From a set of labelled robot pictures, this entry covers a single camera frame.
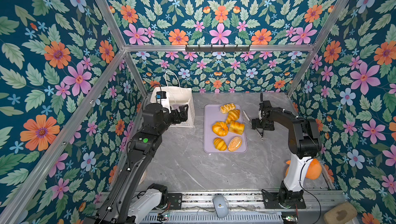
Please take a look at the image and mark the metal tongs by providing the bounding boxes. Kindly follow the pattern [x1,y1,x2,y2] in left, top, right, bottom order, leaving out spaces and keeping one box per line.
[242,110,265,141]

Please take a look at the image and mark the white paper bag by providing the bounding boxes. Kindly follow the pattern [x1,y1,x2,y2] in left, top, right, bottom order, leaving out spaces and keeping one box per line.
[150,71,195,128]

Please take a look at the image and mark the oval seeded bread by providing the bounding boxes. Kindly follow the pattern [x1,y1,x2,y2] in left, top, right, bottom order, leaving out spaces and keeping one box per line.
[227,136,243,152]

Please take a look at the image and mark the small striped yellow bread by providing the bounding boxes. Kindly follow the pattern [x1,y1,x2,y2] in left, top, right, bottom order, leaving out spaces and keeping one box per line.
[213,137,227,151]

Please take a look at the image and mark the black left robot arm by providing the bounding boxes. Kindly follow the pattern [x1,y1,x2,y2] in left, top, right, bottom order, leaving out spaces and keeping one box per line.
[83,103,189,224]

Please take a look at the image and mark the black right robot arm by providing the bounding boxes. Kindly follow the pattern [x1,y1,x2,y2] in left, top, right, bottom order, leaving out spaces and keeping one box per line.
[251,93,322,209]

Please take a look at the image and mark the square toast bread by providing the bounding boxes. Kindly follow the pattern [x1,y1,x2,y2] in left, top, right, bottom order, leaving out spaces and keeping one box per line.
[229,121,245,135]

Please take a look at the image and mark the striped croissant bread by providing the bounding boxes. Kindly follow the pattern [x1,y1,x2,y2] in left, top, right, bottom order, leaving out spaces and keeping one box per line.
[226,109,240,124]

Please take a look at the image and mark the twisted bread top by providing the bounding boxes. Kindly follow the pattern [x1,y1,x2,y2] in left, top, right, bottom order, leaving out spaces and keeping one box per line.
[220,103,236,114]

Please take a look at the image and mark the round pumpkin bread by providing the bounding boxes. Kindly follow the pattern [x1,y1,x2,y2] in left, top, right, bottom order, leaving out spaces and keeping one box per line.
[212,121,229,137]

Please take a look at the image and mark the purple cutting mat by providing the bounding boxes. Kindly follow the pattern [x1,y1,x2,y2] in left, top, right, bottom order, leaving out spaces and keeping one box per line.
[203,103,248,154]

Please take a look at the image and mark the orange plush toy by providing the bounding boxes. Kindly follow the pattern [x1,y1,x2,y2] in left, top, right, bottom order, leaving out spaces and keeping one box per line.
[285,158,322,180]

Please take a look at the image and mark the black hook rack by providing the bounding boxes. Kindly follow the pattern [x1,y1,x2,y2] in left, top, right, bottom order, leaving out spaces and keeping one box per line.
[185,44,251,53]

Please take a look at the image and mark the tan sponge block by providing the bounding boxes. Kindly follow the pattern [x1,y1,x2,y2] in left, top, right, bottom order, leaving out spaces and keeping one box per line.
[324,202,358,224]

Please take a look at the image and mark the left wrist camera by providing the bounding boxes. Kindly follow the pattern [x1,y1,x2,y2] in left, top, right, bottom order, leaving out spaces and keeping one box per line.
[155,90,171,111]

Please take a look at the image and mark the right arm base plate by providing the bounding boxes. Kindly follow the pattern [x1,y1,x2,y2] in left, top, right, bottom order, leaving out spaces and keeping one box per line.
[261,188,306,209]

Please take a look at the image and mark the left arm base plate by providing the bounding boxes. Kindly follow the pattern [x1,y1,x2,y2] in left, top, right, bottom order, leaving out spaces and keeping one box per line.
[153,193,183,212]

